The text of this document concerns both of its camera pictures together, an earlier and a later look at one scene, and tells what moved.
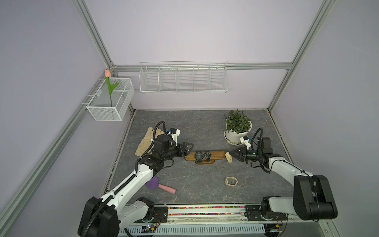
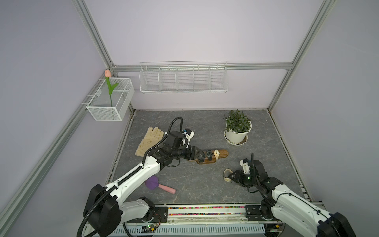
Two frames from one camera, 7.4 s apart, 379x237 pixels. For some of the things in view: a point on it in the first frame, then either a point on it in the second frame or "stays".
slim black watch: [207, 155] stays
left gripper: [184, 152] to [191, 154]
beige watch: [228, 157] to [216, 153]
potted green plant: [238, 125] stays
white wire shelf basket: [183, 77] stays
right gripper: [241, 156] to [237, 176]
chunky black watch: [199, 156] stays
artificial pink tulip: [108, 74] stays
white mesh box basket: [103, 107] stays
